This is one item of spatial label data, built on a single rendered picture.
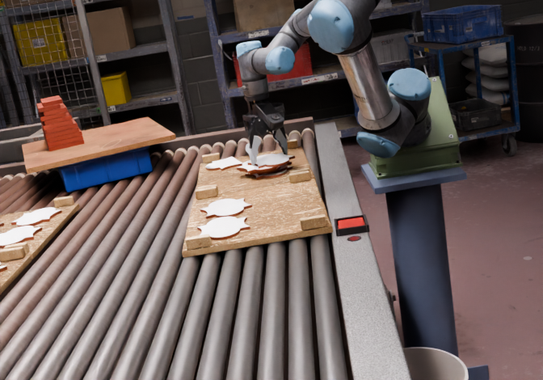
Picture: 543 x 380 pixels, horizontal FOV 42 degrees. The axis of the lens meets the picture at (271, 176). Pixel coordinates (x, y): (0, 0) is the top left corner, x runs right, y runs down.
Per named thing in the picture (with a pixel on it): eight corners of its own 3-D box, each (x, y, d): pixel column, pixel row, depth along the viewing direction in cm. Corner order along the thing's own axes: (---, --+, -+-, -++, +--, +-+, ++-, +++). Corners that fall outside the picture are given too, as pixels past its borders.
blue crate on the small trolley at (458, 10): (467, 33, 536) (465, 5, 531) (505, 35, 489) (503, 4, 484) (422, 42, 527) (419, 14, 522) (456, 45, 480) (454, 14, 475)
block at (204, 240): (212, 243, 164) (210, 233, 164) (212, 247, 162) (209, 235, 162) (187, 247, 164) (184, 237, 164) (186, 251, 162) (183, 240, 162)
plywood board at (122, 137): (148, 120, 290) (147, 116, 290) (176, 139, 245) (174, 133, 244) (23, 149, 275) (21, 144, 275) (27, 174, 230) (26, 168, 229)
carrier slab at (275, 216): (315, 183, 202) (314, 178, 202) (333, 232, 163) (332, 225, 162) (194, 204, 202) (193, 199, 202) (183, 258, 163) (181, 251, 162)
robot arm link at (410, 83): (435, 100, 206) (440, 72, 194) (414, 134, 201) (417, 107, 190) (398, 84, 210) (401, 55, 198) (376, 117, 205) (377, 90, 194)
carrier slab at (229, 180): (301, 149, 243) (300, 145, 242) (316, 182, 203) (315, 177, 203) (200, 167, 242) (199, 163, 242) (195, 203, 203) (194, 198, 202)
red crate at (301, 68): (309, 69, 646) (305, 39, 639) (313, 76, 603) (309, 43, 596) (237, 82, 647) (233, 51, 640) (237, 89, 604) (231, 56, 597)
